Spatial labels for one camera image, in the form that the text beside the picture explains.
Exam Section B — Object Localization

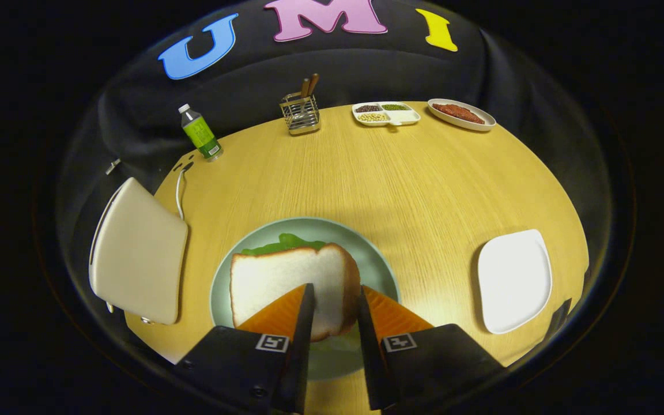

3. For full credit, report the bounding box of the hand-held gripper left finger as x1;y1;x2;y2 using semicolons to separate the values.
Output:
175;282;315;414

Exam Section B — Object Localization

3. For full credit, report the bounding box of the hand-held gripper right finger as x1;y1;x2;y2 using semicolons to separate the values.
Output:
357;285;505;413

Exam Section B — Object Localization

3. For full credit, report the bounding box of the bread slice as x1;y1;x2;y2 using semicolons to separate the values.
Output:
229;243;361;342

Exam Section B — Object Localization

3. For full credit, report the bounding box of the green lettuce leaf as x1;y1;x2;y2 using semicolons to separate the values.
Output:
242;233;328;257

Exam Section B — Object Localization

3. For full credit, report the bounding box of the pale green round plate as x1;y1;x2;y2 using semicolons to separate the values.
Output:
210;217;402;381

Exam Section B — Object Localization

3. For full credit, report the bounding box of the white square plate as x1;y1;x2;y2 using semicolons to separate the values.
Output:
477;229;553;335

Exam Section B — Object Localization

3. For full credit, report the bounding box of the white toaster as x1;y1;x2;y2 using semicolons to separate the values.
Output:
89;177;189;326

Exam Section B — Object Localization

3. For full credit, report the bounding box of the white divided bean dish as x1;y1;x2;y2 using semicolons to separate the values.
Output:
352;101;421;127

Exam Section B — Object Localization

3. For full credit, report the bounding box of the green drink bottle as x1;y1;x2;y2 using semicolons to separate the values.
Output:
178;104;223;162

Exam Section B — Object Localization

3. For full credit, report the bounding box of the red meat slice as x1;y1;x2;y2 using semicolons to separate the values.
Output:
432;103;485;125

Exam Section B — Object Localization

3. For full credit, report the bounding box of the white oval plate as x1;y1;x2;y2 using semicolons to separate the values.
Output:
428;99;496;132

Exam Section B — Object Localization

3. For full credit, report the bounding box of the black backdrop cloth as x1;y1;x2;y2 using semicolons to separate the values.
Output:
58;0;615;197

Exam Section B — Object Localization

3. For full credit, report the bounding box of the white toaster cable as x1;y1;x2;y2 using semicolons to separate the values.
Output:
174;161;194;221

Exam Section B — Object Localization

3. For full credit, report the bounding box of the metal wire cutlery holder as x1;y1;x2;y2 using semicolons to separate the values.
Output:
280;94;322;136

